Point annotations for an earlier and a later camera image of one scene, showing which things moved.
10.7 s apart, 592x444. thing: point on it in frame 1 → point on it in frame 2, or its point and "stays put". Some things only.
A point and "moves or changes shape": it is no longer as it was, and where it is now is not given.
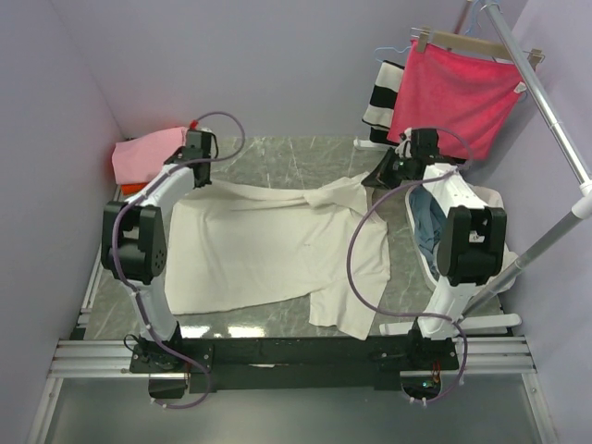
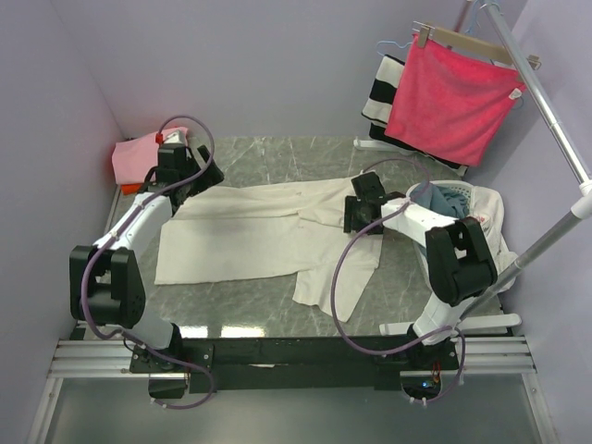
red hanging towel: x=468 y=97 stays put
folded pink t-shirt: x=136 y=160 stays put
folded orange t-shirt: x=133 y=189 stays put
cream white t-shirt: x=230 y=245 moves or changes shape
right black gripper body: x=407 y=177 → x=353 y=216
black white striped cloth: x=379 y=111 stays put
